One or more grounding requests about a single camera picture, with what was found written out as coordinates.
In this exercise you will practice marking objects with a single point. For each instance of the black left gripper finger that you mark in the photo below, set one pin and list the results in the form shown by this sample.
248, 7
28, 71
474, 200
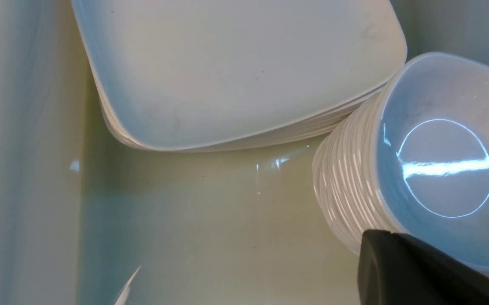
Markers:
399, 269

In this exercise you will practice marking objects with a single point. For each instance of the white square rice plate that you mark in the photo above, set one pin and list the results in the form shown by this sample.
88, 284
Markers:
191, 73

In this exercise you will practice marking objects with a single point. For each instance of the stack of white bowls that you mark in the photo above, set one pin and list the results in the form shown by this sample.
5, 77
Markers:
414, 160

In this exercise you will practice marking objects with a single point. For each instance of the stack of white square plates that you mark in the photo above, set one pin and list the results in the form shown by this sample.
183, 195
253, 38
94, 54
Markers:
313, 126

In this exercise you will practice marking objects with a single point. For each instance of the large white plastic tub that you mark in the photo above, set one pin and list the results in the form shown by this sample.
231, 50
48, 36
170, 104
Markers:
82, 215

